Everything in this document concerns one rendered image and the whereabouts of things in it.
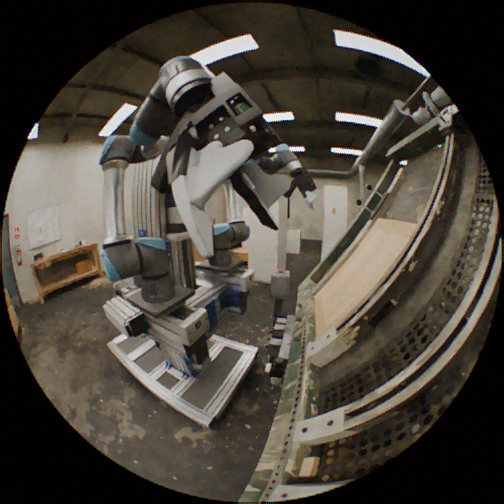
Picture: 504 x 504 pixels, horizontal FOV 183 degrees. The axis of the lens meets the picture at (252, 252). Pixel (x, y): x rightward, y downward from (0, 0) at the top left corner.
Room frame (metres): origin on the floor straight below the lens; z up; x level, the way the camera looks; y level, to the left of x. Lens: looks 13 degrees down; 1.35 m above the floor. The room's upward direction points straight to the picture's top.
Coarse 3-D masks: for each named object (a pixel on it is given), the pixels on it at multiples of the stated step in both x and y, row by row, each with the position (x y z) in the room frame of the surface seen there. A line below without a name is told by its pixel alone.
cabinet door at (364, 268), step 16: (384, 224) 0.62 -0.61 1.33; (400, 224) 0.49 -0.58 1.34; (416, 224) 0.38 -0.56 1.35; (368, 240) 0.70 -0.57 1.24; (384, 240) 0.55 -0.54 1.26; (400, 240) 0.44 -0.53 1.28; (352, 256) 0.75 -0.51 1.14; (368, 256) 0.60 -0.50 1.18; (384, 256) 0.48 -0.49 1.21; (352, 272) 0.64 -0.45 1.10; (368, 272) 0.51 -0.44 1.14; (384, 272) 0.42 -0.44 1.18; (336, 288) 0.67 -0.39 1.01; (352, 288) 0.54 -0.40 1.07; (368, 288) 0.44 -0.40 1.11; (320, 304) 0.68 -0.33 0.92; (336, 304) 0.56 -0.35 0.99; (352, 304) 0.46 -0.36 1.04; (320, 320) 0.56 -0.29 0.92; (336, 320) 0.47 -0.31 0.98; (320, 336) 0.47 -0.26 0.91
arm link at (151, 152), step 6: (162, 138) 0.41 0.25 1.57; (168, 138) 0.39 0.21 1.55; (156, 144) 0.44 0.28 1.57; (162, 144) 0.42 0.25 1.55; (138, 150) 0.51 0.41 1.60; (144, 150) 0.50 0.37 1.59; (150, 150) 0.48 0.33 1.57; (156, 150) 0.46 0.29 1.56; (162, 150) 0.45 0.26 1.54; (138, 156) 0.52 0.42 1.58; (144, 156) 0.52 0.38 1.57; (150, 156) 0.53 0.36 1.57; (156, 156) 0.55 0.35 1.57; (138, 162) 0.55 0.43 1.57
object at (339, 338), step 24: (456, 144) 0.19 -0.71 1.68; (456, 168) 0.20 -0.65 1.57; (432, 192) 0.29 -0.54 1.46; (456, 192) 0.21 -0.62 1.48; (432, 216) 0.26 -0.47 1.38; (408, 240) 0.32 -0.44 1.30; (432, 240) 0.25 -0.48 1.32; (408, 264) 0.28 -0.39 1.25; (384, 288) 0.31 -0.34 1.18; (408, 288) 0.27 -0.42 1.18; (360, 312) 0.33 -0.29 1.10; (384, 312) 0.29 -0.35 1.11; (336, 336) 0.33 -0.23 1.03; (360, 336) 0.30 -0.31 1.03; (312, 360) 0.34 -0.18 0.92
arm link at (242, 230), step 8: (224, 184) 1.14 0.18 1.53; (232, 192) 1.11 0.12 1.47; (232, 200) 1.10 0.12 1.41; (232, 208) 1.09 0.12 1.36; (240, 208) 1.13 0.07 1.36; (232, 216) 1.09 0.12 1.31; (240, 216) 1.10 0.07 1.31; (232, 224) 1.06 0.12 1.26; (240, 224) 1.07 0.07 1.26; (240, 232) 1.05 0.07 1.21; (248, 232) 1.09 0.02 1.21; (240, 240) 1.07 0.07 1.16
